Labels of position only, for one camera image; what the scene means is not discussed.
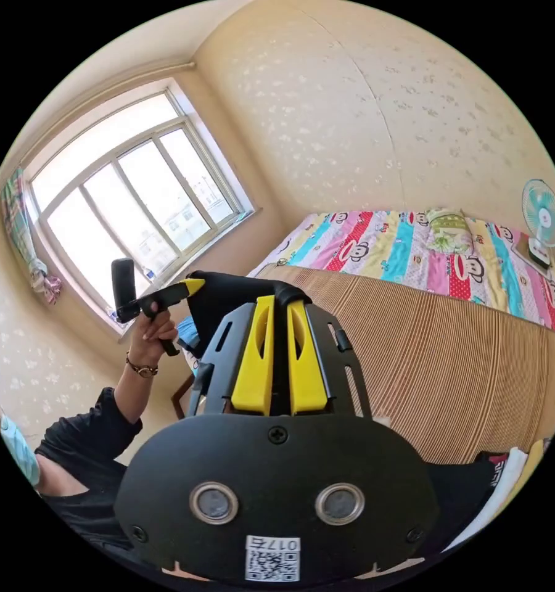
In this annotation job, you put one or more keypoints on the person's body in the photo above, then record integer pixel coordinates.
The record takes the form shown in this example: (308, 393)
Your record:
(78, 467)

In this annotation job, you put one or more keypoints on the bed with woven mat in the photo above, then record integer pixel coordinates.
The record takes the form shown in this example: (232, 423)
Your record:
(444, 351)

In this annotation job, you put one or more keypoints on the teal table fan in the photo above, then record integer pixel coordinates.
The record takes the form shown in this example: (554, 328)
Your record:
(543, 215)

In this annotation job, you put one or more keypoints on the person's left forearm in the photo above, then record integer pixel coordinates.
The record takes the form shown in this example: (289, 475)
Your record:
(136, 388)

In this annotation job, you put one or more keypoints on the green floral pillow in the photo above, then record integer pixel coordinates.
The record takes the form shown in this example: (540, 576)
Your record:
(447, 230)

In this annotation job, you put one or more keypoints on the brown wooden chair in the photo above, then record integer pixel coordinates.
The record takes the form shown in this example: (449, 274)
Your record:
(181, 397)

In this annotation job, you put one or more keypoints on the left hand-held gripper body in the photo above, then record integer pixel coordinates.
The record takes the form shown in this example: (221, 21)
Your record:
(159, 303)

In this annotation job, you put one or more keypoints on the window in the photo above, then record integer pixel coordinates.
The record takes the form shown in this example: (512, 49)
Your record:
(134, 194)

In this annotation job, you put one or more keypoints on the black pants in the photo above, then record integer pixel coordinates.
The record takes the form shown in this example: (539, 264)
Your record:
(240, 284)

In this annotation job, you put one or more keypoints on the person's left hand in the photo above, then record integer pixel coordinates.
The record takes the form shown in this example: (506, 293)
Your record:
(151, 340)

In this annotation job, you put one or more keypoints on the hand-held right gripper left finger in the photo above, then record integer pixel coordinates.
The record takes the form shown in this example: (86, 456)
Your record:
(253, 365)

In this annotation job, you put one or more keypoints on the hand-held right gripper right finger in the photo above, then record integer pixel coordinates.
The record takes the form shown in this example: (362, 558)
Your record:
(306, 370)

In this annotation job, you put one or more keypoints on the colourful checked curtain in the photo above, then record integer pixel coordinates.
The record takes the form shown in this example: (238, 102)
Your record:
(25, 231)

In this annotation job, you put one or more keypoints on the pile of clothes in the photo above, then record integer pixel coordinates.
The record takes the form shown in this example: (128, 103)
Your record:
(513, 469)

